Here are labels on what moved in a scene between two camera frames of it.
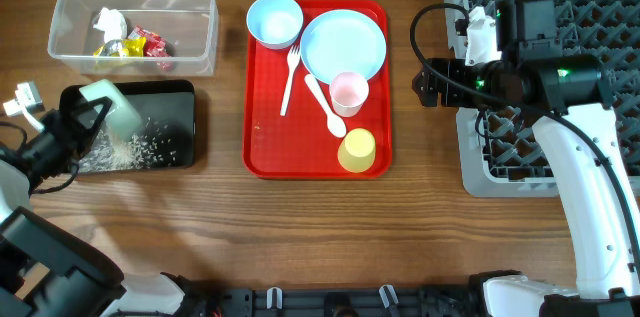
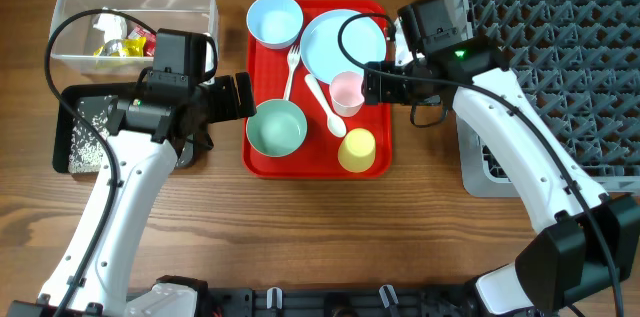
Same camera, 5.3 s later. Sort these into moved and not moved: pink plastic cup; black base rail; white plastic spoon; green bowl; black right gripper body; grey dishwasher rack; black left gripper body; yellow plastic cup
Moved: black left gripper body; black right gripper body; green bowl
Not moved: white plastic spoon; grey dishwasher rack; black base rail; yellow plastic cup; pink plastic cup
